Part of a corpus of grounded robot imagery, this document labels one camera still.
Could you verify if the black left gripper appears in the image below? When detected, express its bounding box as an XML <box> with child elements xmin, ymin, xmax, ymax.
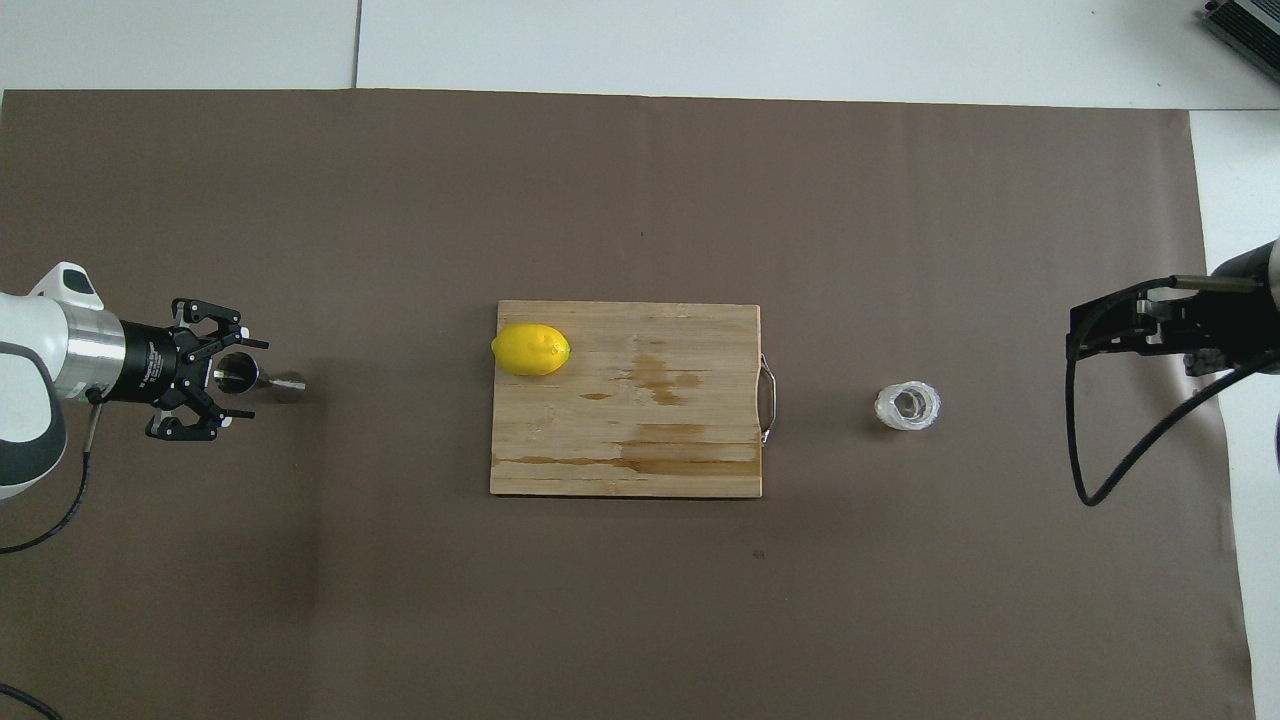
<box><xmin>120</xmin><ymin>297</ymin><xmax>269</xmax><ymax>443</ymax></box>

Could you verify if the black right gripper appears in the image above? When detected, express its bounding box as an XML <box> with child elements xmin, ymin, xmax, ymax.
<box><xmin>1066</xmin><ymin>284</ymin><xmax>1280</xmax><ymax>379</ymax></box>

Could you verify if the steel double jigger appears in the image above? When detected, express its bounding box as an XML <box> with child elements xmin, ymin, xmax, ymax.
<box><xmin>212</xmin><ymin>351</ymin><xmax>307</xmax><ymax>405</ymax></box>

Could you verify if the clear textured glass cup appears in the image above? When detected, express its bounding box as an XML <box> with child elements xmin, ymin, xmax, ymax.
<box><xmin>874</xmin><ymin>380</ymin><xmax>942</xmax><ymax>433</ymax></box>

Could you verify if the brown paper table mat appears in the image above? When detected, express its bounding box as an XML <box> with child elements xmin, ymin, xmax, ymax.
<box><xmin>0</xmin><ymin>88</ymin><xmax>1256</xmax><ymax>720</ymax></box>

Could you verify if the yellow lemon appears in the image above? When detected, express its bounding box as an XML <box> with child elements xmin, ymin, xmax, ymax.
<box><xmin>490</xmin><ymin>323</ymin><xmax>572</xmax><ymax>378</ymax></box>

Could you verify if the grey ribbed metal device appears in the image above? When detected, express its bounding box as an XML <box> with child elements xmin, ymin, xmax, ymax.
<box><xmin>1200</xmin><ymin>0</ymin><xmax>1280</xmax><ymax>57</ymax></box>

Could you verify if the wooden cutting board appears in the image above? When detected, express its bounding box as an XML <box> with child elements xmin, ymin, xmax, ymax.
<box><xmin>489</xmin><ymin>300</ymin><xmax>779</xmax><ymax>499</ymax></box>

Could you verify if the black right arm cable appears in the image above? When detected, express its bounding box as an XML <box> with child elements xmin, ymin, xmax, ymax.
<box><xmin>1063</xmin><ymin>274</ymin><xmax>1280</xmax><ymax>508</ymax></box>

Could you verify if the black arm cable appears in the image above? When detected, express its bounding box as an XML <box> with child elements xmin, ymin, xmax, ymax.
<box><xmin>0</xmin><ymin>388</ymin><xmax>103</xmax><ymax>720</ymax></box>
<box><xmin>1063</xmin><ymin>274</ymin><xmax>1280</xmax><ymax>508</ymax></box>

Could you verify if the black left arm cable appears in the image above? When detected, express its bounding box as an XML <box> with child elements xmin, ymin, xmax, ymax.
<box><xmin>0</xmin><ymin>388</ymin><xmax>103</xmax><ymax>720</ymax></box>

